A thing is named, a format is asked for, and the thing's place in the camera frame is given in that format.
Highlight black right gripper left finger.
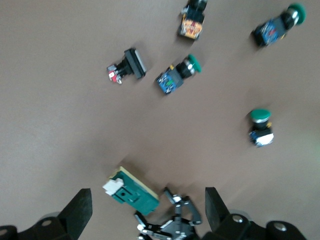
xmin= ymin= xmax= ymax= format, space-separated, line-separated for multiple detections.
xmin=0 ymin=188 xmax=93 ymax=240

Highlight black selector switch orange block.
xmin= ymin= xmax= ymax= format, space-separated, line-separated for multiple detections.
xmin=177 ymin=0 xmax=209 ymax=41

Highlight black square button red terminals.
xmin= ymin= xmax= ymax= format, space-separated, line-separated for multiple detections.
xmin=106 ymin=48 xmax=147 ymax=85

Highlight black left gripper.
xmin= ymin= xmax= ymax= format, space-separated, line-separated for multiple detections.
xmin=134 ymin=187 xmax=202 ymax=240

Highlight green load switch white lever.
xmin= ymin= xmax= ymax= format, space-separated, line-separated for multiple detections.
xmin=101 ymin=166 xmax=160 ymax=216

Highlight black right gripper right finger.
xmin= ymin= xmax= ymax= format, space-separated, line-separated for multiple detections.
xmin=201 ymin=186 xmax=308 ymax=240

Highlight green mushroom push button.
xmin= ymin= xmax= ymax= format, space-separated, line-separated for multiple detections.
xmin=248 ymin=108 xmax=274 ymax=148
xmin=155 ymin=53 xmax=202 ymax=96
xmin=251 ymin=2 xmax=307 ymax=48

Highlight brown paper table cover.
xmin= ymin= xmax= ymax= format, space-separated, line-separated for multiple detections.
xmin=0 ymin=0 xmax=320 ymax=240

